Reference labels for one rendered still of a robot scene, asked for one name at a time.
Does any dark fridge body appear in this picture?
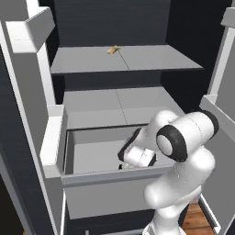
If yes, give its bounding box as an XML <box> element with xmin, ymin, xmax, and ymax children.
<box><xmin>38</xmin><ymin>0</ymin><xmax>233</xmax><ymax>235</ymax></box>

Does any grey fridge shelf with food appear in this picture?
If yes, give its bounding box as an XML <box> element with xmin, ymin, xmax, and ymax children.
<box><xmin>50</xmin><ymin>44</ymin><xmax>205</xmax><ymax>75</ymax></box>

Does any fridge door with grey bins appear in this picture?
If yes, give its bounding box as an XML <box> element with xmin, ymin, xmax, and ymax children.
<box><xmin>180</xmin><ymin>0</ymin><xmax>235</xmax><ymax>235</ymax></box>

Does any grey fridge shelf above drawer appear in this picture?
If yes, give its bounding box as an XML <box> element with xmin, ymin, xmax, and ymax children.
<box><xmin>62</xmin><ymin>85</ymin><xmax>186</xmax><ymax>130</ymax></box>

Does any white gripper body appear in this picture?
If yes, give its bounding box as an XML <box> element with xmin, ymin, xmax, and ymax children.
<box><xmin>122</xmin><ymin>145</ymin><xmax>157</xmax><ymax>170</ymax></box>

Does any tan food piece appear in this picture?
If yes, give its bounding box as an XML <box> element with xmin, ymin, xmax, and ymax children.
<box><xmin>106</xmin><ymin>44</ymin><xmax>122</xmax><ymax>56</ymax></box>

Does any fridge door with white bins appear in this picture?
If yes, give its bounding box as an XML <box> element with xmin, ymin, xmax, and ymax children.
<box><xmin>0</xmin><ymin>0</ymin><xmax>67</xmax><ymax>235</ymax></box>

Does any open grey fridge drawer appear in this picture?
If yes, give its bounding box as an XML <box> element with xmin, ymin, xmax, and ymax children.
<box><xmin>61</xmin><ymin>122</ymin><xmax>185</xmax><ymax>221</ymax></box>

